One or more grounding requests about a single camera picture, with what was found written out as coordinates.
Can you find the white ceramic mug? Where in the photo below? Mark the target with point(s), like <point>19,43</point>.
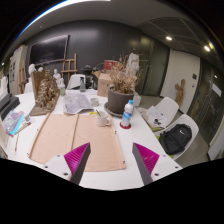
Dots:
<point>101,119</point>

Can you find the white pedestal block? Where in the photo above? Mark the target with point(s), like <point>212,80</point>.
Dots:
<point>137,99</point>

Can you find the white chair behind table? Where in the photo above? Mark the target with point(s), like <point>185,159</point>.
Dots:
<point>75,81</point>

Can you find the round ceiling spot light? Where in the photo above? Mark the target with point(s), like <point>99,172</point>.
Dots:
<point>169,38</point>
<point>207,48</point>

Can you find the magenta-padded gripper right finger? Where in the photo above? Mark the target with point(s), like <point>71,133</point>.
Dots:
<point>146,160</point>

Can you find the tall white plaster statue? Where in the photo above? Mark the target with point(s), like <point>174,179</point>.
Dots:
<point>133,63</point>

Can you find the wooden wall figure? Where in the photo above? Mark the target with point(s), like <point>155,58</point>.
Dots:
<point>180,93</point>

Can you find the white chair under backpack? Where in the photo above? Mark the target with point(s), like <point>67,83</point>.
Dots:
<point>191,121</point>

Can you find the red box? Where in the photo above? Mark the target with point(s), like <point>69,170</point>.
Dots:
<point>110,64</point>

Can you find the colourful picture book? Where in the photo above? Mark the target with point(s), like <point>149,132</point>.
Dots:
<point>12,121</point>

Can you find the green and white bottle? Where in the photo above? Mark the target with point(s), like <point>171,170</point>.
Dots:
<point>62,88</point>

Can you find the white chair with papers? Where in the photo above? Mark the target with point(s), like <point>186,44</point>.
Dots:
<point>170,106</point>

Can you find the black wall screen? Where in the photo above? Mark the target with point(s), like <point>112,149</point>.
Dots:
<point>48,50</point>

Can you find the grey plant saucer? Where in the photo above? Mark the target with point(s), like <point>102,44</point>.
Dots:
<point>111,112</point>

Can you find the slim wooden easel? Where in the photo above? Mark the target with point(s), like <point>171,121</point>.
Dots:
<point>22,76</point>

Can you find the brown cardboard box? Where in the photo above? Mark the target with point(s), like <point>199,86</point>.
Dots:
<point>104,85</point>

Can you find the white cabinet with pictures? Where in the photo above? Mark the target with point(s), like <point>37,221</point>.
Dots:
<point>15,66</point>

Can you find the gold spoon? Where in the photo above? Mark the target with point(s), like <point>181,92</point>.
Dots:
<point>98,112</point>

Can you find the white ceiling light strip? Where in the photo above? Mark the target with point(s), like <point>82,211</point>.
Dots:
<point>50,13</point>

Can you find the small white plaster figure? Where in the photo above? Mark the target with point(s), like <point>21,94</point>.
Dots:
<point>56,76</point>

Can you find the white blue-capped drink bottle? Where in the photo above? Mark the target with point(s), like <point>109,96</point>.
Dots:
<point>127,115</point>

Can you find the printed newspaper sheet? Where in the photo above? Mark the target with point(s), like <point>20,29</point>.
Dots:
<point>76,101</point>

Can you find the red pencil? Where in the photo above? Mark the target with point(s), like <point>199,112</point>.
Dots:
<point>16,143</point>

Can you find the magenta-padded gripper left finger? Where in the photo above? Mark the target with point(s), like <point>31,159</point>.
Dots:
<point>77,159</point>

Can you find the stack of papers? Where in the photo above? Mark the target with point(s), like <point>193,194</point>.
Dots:
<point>154,116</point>

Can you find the black flat case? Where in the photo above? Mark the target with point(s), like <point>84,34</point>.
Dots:
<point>8,105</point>

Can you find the yellow paper scrap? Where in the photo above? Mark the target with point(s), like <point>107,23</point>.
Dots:
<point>92,113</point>

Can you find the dried plant in grey pot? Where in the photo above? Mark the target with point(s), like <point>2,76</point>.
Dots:
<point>118,100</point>

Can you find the black backpack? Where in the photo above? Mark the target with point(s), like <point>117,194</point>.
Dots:
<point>175,139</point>

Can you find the small white round container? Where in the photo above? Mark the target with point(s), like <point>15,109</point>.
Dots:
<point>94,102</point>

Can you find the white plaster bust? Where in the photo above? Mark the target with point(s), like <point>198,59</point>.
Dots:
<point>31,69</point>

